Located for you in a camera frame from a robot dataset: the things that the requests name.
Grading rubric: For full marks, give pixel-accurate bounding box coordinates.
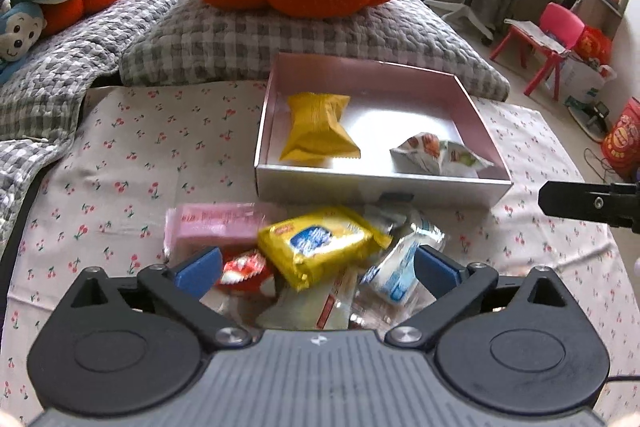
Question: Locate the folded newspaper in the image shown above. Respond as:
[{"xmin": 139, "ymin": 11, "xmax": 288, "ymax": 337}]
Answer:
[{"xmin": 505, "ymin": 19, "xmax": 568, "ymax": 55}]

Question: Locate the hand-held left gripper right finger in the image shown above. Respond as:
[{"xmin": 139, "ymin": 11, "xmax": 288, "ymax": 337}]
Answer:
[{"xmin": 384, "ymin": 244, "xmax": 573, "ymax": 353}]

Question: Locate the pink snack packet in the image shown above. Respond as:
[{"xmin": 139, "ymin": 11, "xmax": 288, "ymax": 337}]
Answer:
[{"xmin": 164, "ymin": 202, "xmax": 281, "ymax": 268}]

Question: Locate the crumpled white red snack packet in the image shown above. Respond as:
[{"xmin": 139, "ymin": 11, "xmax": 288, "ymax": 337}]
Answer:
[{"xmin": 389, "ymin": 132, "xmax": 496, "ymax": 178}]

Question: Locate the plain yellow snack packet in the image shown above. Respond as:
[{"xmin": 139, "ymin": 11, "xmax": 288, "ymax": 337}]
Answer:
[{"xmin": 279, "ymin": 92, "xmax": 362, "ymax": 162}]

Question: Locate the clear blue white snack packet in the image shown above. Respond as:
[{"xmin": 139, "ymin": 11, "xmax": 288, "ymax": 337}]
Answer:
[{"xmin": 359, "ymin": 209, "xmax": 447, "ymax": 308}]

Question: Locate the cherry print cloth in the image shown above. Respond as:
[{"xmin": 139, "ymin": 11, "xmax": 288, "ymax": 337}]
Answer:
[{"xmin": 0, "ymin": 79, "xmax": 640, "ymax": 427}]

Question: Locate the red gift bag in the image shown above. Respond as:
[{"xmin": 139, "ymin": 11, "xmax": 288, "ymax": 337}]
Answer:
[{"xmin": 575, "ymin": 27, "xmax": 613, "ymax": 65}]

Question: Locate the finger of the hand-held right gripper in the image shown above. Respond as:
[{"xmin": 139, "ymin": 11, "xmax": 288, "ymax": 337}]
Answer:
[{"xmin": 539, "ymin": 179, "xmax": 640, "ymax": 234}]

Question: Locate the grey checked pillow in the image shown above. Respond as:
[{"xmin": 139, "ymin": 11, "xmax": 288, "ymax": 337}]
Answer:
[{"xmin": 119, "ymin": 0, "xmax": 511, "ymax": 102}]

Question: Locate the small red white snack packet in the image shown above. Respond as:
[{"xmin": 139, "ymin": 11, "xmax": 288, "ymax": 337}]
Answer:
[{"xmin": 215, "ymin": 249, "xmax": 275, "ymax": 295}]

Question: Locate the pink cardboard box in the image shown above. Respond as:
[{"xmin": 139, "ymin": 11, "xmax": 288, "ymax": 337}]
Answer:
[{"xmin": 253, "ymin": 52, "xmax": 514, "ymax": 209}]

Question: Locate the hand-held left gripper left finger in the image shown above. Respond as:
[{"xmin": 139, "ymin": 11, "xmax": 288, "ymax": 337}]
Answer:
[{"xmin": 67, "ymin": 247, "xmax": 253, "ymax": 351}]

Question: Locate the grey checked quilt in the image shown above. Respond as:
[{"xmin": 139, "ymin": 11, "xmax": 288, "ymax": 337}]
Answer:
[{"xmin": 0, "ymin": 0, "xmax": 187, "ymax": 253}]

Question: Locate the red yellow printed bag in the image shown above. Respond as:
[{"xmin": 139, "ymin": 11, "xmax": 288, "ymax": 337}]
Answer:
[{"xmin": 601, "ymin": 97, "xmax": 640, "ymax": 180}]

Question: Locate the yellow blue-label snack packet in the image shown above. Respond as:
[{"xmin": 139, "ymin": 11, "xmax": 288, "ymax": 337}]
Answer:
[{"xmin": 257, "ymin": 206, "xmax": 393, "ymax": 292}]

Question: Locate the white red-striped snack packet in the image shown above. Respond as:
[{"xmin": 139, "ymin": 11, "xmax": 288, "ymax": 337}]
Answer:
[{"xmin": 255, "ymin": 267, "xmax": 361, "ymax": 332}]

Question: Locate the pink child chair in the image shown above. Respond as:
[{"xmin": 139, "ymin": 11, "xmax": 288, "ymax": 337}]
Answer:
[{"xmin": 490, "ymin": 3, "xmax": 586, "ymax": 102}]

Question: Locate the blue monkey plush toy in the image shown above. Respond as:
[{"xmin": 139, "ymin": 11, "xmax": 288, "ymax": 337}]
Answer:
[{"xmin": 0, "ymin": 0, "xmax": 48, "ymax": 80}]

